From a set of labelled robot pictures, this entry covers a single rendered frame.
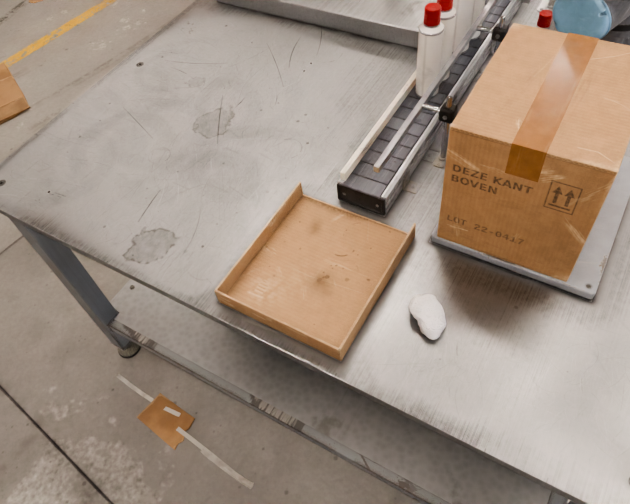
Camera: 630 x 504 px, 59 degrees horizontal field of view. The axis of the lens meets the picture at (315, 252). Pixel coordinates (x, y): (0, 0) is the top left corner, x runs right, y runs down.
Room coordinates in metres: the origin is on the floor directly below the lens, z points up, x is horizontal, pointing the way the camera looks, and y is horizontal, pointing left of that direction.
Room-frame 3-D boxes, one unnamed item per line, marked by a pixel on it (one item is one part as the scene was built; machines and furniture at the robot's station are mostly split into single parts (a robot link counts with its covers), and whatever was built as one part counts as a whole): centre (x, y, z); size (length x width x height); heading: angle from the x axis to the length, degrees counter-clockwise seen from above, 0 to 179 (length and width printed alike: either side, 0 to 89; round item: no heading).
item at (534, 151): (0.68, -0.42, 0.99); 0.30 x 0.24 x 0.27; 143
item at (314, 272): (0.62, 0.00, 0.85); 0.30 x 0.26 x 0.04; 142
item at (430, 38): (1.02, -0.31, 0.98); 0.05 x 0.05 x 0.20
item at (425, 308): (0.48, -0.17, 0.85); 0.08 x 0.07 x 0.04; 156
